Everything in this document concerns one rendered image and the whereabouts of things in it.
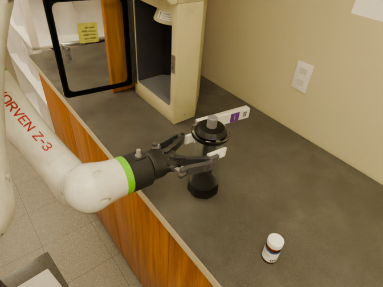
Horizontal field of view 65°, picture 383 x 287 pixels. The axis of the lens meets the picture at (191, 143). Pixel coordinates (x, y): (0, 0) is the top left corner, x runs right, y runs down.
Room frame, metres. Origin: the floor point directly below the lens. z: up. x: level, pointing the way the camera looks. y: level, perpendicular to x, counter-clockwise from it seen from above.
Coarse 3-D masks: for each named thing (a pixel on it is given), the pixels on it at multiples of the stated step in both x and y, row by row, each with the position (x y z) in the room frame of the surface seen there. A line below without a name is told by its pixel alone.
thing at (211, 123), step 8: (208, 120) 0.67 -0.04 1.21; (216, 120) 0.66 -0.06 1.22; (200, 128) 0.66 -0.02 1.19; (208, 128) 0.66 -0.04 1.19; (216, 128) 0.67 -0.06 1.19; (224, 128) 0.67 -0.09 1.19; (200, 136) 0.64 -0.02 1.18; (208, 136) 0.63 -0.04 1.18; (216, 136) 0.64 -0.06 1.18; (224, 136) 0.65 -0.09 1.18
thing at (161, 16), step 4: (156, 12) 1.17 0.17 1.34; (160, 12) 1.14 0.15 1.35; (164, 12) 1.13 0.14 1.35; (156, 16) 1.15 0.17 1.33; (160, 16) 1.14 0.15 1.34; (164, 16) 1.13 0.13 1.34; (168, 16) 1.12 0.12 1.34; (156, 20) 1.14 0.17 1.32; (160, 20) 1.13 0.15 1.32; (164, 20) 1.12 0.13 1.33; (168, 20) 1.11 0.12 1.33; (168, 24) 1.11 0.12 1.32
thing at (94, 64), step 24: (96, 0) 1.18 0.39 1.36; (72, 24) 1.12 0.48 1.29; (96, 24) 1.17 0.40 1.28; (120, 24) 1.23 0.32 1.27; (72, 48) 1.11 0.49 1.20; (96, 48) 1.16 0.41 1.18; (120, 48) 1.22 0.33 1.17; (72, 72) 1.10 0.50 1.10; (96, 72) 1.16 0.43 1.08; (120, 72) 1.22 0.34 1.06
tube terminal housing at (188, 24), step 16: (144, 0) 1.18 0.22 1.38; (160, 0) 1.10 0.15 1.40; (192, 0) 1.06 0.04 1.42; (176, 16) 1.03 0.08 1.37; (192, 16) 1.06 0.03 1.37; (176, 32) 1.03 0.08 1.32; (192, 32) 1.07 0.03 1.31; (176, 48) 1.02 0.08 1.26; (192, 48) 1.07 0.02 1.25; (176, 64) 1.03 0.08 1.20; (192, 64) 1.07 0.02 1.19; (176, 80) 1.03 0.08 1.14; (192, 80) 1.08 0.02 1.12; (144, 96) 1.20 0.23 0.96; (176, 96) 1.03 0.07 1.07; (192, 96) 1.08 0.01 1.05; (160, 112) 1.10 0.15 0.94; (176, 112) 1.03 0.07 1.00; (192, 112) 1.09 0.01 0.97
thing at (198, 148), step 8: (192, 128) 0.68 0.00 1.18; (192, 136) 0.65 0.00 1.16; (200, 144) 0.64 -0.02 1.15; (224, 144) 0.65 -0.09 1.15; (192, 152) 0.67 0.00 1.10; (200, 152) 0.63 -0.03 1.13; (208, 152) 0.63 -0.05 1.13; (216, 168) 0.64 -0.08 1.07; (192, 176) 0.65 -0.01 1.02; (200, 176) 0.63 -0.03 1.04; (208, 176) 0.63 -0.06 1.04; (216, 176) 0.64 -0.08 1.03; (192, 184) 0.64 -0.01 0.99; (200, 184) 0.63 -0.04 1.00; (208, 184) 0.63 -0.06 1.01; (216, 184) 0.65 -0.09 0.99
